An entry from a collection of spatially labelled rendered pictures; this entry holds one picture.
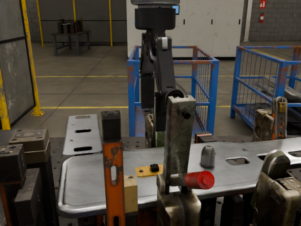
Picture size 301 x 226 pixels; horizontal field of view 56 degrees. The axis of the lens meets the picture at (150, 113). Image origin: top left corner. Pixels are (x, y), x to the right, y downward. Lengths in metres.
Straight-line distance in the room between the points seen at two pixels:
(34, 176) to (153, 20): 0.41
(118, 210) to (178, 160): 0.12
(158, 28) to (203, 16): 8.12
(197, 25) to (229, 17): 0.93
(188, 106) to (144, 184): 0.24
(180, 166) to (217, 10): 8.32
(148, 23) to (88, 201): 0.34
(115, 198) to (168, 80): 0.20
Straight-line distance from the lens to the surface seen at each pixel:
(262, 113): 0.92
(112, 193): 0.45
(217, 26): 8.73
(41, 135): 0.71
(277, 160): 0.52
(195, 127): 3.10
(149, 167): 0.64
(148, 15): 0.51
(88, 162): 0.68
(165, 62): 0.48
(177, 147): 0.43
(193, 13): 8.57
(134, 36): 8.45
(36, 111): 4.18
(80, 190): 0.59
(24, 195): 0.61
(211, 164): 0.66
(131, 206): 0.50
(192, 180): 0.36
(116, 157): 0.42
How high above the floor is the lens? 1.33
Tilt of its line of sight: 19 degrees down
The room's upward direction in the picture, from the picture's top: straight up
